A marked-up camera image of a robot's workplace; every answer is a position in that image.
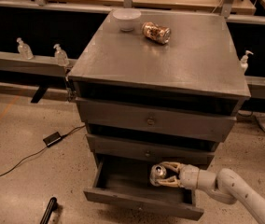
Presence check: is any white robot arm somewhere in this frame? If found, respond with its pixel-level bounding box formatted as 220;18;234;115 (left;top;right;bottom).
150;161;265;224

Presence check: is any grey metal rail shelf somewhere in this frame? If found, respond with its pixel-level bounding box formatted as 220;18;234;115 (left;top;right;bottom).
0;51;64;77

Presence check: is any black power adapter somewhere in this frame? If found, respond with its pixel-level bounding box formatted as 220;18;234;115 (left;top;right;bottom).
43;132;62;147

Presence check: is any white bowl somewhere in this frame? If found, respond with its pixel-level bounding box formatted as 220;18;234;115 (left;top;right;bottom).
112;8;141;32

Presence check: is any white pump bottle right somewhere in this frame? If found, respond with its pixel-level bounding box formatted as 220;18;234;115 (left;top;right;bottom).
240;50;253;72

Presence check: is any black power cable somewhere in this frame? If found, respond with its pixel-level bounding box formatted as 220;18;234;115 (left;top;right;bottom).
0;124;87;186

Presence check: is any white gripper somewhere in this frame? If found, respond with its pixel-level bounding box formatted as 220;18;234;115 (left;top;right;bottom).
156;161;216;190

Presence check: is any clear pump bottle near cabinet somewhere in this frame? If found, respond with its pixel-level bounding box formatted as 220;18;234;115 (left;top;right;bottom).
53;44;69;66

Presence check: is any grey drawer cabinet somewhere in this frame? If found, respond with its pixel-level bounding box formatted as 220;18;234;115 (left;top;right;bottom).
67;9;252;173

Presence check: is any clear pump bottle far left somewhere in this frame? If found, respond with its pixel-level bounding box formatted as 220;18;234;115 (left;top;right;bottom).
17;37;34;60

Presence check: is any silver 7up can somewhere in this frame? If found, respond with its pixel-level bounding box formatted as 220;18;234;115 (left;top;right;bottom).
149;164;167;187

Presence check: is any grey open bottom drawer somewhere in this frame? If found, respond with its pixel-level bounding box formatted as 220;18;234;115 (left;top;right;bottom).
84;156;203;220

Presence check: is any brown patterned can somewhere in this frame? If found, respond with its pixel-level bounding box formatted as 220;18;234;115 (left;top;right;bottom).
142;21;171;45

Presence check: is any black cylindrical handle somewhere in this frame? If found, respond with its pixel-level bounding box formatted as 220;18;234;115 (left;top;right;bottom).
40;197;58;224

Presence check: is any grey middle drawer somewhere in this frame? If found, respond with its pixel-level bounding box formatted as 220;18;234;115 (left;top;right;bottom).
87;134;215;169

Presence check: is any grey top drawer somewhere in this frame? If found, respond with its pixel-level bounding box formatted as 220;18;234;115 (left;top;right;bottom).
77;98;236;142

